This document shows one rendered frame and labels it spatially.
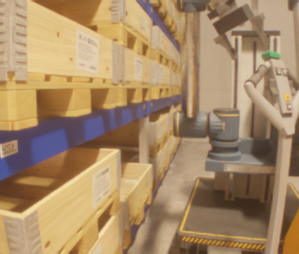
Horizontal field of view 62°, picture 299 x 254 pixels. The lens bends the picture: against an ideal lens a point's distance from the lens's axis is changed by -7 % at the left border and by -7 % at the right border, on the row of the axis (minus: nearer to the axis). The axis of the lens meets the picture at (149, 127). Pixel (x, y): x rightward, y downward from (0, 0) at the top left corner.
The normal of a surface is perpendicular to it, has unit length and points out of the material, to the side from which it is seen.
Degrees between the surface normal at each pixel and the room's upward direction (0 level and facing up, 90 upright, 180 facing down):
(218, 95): 90
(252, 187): 90
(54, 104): 90
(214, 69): 90
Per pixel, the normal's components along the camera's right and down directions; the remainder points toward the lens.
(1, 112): -0.20, 0.15
